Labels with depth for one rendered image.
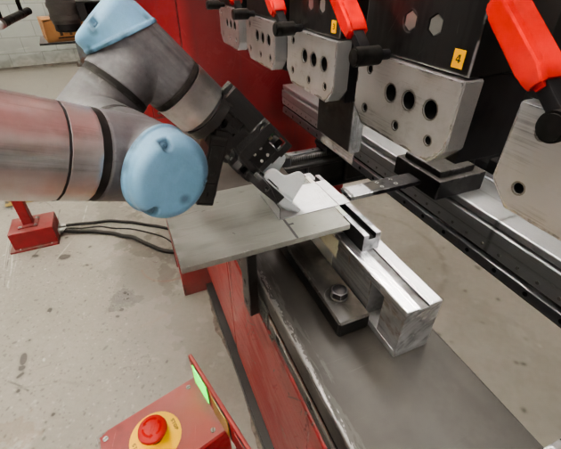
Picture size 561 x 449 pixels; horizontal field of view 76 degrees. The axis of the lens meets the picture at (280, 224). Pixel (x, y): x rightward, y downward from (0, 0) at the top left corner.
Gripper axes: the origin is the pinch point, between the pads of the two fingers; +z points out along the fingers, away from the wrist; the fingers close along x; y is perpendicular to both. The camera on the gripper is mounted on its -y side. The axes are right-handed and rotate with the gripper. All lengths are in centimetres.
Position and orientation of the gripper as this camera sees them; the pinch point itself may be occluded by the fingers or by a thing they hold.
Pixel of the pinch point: (283, 200)
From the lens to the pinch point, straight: 60.5
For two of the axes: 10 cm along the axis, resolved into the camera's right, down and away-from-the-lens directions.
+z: 6.0, 4.7, 6.5
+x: -3.9, -5.4, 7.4
